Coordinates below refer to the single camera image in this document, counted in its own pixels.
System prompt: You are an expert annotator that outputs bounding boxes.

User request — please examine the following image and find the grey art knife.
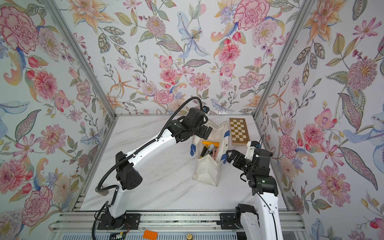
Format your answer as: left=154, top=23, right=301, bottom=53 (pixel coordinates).
left=206, top=144, right=215, bottom=156

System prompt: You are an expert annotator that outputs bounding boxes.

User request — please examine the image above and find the yellow slim art knife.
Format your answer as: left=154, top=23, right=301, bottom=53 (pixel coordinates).
left=203, top=141, right=220, bottom=148

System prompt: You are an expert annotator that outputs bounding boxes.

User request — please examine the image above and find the light pink art knife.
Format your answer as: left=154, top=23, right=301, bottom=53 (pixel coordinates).
left=212, top=147, right=218, bottom=160

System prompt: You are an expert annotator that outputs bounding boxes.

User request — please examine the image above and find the white Doraemon canvas pouch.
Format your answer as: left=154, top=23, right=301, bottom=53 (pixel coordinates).
left=191, top=121, right=230, bottom=187

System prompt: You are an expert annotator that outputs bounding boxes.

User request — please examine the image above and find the black yellow utility knife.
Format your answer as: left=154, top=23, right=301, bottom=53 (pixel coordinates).
left=200, top=146, right=209, bottom=158

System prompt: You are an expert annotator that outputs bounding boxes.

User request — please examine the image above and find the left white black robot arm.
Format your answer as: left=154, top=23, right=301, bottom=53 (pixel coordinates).
left=95, top=106, right=212, bottom=229

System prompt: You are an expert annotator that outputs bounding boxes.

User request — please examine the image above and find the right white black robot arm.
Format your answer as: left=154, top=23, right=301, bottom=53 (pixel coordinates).
left=226, top=147, right=284, bottom=240

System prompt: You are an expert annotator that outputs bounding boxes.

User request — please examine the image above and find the wooden chessboard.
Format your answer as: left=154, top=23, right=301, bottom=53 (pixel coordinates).
left=230, top=118, right=250, bottom=146

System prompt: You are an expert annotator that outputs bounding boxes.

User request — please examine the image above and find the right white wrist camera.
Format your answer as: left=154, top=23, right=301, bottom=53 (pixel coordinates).
left=245, top=141, right=261, bottom=161

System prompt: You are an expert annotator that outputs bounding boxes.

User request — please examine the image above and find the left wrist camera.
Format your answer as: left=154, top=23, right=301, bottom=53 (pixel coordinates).
left=202, top=106, right=210, bottom=115

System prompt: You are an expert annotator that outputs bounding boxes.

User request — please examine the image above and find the black corrugated cable conduit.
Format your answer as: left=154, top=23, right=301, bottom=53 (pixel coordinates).
left=91, top=96, right=205, bottom=240

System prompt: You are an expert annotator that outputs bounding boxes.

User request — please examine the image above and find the orange tag on rail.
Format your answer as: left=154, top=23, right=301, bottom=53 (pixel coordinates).
left=143, top=230, right=159, bottom=240

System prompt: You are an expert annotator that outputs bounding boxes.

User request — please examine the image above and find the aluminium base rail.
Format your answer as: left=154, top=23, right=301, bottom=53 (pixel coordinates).
left=49, top=211, right=305, bottom=233

